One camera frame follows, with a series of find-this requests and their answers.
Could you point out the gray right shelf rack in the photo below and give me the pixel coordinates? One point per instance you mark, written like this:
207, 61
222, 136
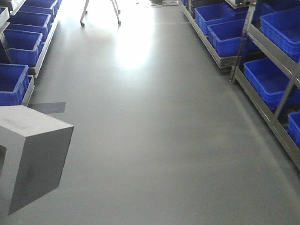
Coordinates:
259, 41

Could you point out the blue bin right lower shelf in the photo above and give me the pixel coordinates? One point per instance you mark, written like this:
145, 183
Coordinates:
267, 79

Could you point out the blue bin right upper shelf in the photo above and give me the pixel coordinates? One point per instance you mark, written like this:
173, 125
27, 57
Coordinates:
283, 29

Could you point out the gray shelf rack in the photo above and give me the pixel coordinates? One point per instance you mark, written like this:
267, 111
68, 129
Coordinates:
33, 16
259, 41

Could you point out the gray hollow square base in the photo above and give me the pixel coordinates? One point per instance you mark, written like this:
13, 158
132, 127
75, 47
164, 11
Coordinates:
33, 150

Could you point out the blue bin shelf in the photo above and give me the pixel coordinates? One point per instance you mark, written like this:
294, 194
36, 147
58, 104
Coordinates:
24, 47
212, 14
283, 29
267, 79
226, 37
14, 82

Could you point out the blue bin left shelf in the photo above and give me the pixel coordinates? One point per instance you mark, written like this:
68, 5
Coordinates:
24, 47
14, 82

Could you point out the gray left shelf rack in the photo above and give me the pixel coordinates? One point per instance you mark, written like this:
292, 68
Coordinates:
33, 16

